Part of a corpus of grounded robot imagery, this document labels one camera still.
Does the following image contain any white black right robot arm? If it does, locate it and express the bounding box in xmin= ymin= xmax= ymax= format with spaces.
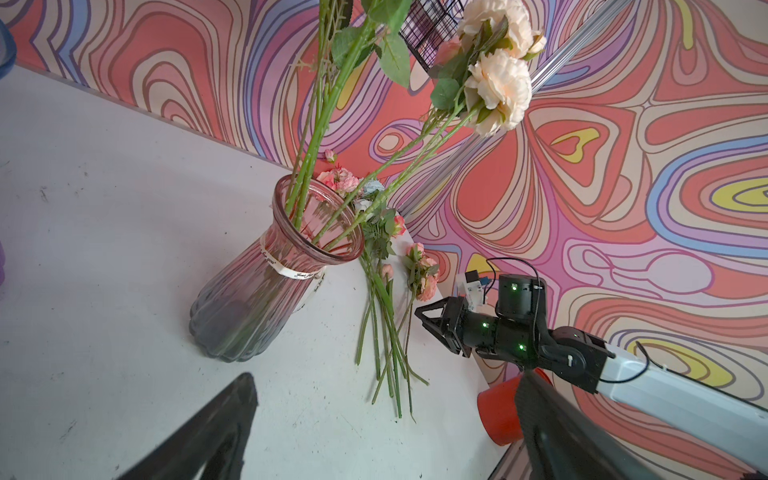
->
xmin=415 ymin=274 xmax=767 ymax=475

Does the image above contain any pink grey glass vase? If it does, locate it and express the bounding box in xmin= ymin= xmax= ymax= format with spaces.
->
xmin=189 ymin=176 xmax=364 ymax=362

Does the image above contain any black wire basket back wall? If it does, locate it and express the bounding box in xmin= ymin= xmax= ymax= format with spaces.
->
xmin=400 ymin=0 xmax=466 ymax=72

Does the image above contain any purple glass vase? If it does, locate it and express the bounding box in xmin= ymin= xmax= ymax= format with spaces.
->
xmin=0 ymin=21 xmax=17 ymax=284

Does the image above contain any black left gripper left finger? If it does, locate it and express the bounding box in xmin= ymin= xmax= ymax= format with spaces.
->
xmin=121 ymin=372 xmax=258 ymax=479

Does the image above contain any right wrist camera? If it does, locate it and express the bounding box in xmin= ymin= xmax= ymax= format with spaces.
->
xmin=457 ymin=270 xmax=485 ymax=312

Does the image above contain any artificial flower bunch on table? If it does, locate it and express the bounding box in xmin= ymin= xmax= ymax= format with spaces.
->
xmin=315 ymin=166 xmax=439 ymax=419

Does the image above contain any cream carnation stem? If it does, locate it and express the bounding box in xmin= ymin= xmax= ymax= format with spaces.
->
xmin=311 ymin=0 xmax=548 ymax=250

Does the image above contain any pink carnation stem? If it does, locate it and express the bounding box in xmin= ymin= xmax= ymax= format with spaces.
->
xmin=312 ymin=27 xmax=464 ymax=250

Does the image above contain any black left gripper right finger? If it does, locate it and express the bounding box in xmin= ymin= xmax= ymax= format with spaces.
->
xmin=515 ymin=372 xmax=659 ymax=480

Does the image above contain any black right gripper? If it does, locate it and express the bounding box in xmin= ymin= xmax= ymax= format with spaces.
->
xmin=415 ymin=297 xmax=516 ymax=360

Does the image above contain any red plastic cup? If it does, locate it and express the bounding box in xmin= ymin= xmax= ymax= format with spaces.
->
xmin=477 ymin=373 xmax=523 ymax=446

